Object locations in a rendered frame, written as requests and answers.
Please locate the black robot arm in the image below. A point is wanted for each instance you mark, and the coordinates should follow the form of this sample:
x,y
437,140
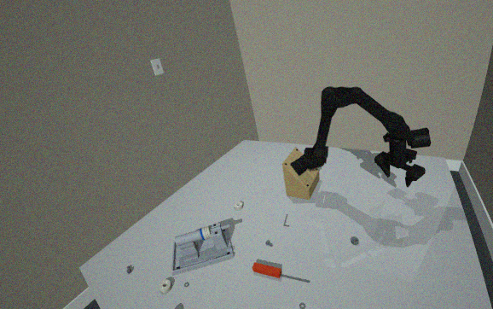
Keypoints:
x,y
333,98

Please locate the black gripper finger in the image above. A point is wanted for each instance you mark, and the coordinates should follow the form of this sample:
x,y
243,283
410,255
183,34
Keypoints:
x,y
386,169
408,181

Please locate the red-handled screwdriver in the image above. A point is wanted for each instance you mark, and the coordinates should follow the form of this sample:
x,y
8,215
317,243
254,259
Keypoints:
x,y
272,271

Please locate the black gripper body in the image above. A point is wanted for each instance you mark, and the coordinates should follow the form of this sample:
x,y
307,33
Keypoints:
x,y
399,160

